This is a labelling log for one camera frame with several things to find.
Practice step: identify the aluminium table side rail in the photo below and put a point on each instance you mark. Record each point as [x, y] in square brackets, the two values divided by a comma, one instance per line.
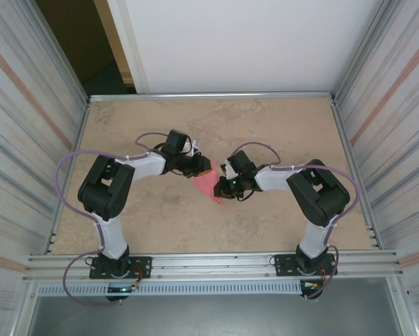
[341, 129]
[80, 129]

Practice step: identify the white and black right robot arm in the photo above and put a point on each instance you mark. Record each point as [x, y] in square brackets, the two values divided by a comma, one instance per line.
[321, 192]

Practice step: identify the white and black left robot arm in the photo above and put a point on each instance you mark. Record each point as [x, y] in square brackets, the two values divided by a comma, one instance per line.
[102, 189]

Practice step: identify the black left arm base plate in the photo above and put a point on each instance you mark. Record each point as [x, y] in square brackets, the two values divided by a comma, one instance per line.
[143, 264]

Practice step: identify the pink square paper sheet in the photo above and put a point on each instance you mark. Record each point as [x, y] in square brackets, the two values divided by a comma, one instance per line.
[204, 183]

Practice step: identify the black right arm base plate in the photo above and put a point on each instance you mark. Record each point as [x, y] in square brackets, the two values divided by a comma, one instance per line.
[283, 264]

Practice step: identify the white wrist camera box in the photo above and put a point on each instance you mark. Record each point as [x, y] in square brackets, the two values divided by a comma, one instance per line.
[193, 147]
[230, 169]

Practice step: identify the aluminium corner post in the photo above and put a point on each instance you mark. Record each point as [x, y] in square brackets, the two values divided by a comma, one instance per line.
[61, 52]
[363, 52]

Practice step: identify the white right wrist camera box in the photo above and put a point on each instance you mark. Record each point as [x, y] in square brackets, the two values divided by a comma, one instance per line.
[230, 169]

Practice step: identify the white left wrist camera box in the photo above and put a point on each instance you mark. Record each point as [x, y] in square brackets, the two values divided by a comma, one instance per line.
[193, 147]

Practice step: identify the white door frame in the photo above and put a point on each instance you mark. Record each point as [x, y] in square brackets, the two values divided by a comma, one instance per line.
[128, 42]

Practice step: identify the aluminium table edge rail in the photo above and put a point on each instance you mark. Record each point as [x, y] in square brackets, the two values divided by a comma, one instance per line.
[213, 95]

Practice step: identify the brown wooden door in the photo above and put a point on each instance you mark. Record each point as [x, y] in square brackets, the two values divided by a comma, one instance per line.
[73, 35]

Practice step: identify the long aluminium mounting rail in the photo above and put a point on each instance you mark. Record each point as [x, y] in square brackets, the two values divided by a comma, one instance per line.
[213, 264]

